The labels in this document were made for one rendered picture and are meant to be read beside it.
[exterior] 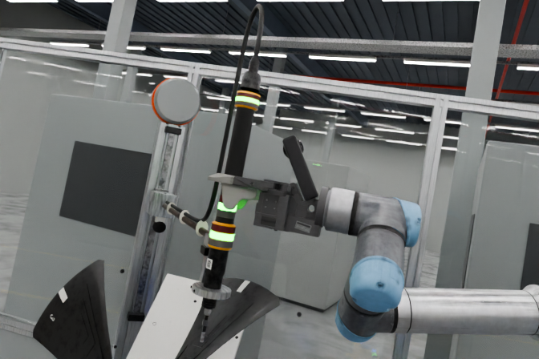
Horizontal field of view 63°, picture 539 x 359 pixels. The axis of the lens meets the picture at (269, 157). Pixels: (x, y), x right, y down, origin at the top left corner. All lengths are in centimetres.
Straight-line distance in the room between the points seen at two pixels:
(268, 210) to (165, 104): 79
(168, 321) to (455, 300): 74
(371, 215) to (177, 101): 91
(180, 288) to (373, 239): 73
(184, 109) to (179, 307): 62
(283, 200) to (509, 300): 42
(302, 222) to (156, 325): 63
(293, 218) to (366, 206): 13
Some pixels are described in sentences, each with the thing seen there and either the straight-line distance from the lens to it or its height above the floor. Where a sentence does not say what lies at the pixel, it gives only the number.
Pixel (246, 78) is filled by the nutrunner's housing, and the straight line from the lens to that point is 81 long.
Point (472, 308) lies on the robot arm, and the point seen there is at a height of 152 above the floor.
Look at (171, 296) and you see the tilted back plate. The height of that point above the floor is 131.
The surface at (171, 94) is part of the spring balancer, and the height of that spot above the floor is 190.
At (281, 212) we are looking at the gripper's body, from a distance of 75.
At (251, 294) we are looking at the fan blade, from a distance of 98.
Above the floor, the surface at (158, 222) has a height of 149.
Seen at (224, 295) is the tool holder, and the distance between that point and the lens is 80.
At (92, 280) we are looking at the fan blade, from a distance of 106.
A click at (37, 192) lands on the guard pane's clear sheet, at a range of 191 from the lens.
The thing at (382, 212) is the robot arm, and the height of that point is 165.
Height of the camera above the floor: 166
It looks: 4 degrees up
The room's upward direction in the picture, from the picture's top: 10 degrees clockwise
